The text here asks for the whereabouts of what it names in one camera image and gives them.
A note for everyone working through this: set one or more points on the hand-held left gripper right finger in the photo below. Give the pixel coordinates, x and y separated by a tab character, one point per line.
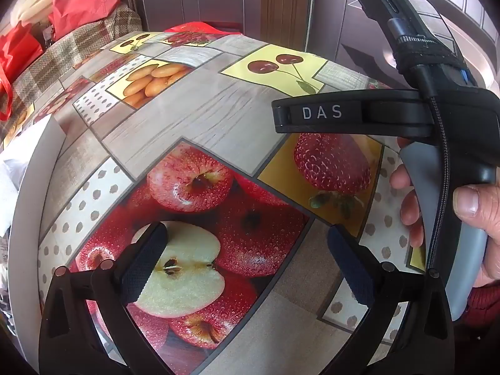
351	265

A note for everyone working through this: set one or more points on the cream foam sheets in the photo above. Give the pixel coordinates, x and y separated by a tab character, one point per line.
31	7

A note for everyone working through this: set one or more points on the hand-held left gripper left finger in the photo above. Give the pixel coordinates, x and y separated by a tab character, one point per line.
146	258

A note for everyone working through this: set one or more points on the red packet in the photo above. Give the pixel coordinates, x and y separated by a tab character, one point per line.
191	27

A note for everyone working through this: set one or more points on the person's right hand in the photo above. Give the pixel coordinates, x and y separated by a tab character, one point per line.
488	234

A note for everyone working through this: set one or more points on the bright red tote bag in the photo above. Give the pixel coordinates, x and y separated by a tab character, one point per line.
19	50

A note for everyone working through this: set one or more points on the pale red fabric bag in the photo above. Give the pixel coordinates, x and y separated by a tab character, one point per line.
82	0

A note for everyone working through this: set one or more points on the person's right forearm red sleeve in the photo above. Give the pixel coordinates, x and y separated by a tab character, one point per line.
486	304

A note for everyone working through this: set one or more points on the white shallow box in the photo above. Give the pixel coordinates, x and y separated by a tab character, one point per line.
39	187

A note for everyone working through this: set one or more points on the plaid covered bench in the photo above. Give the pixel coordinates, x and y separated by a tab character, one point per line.
78	50

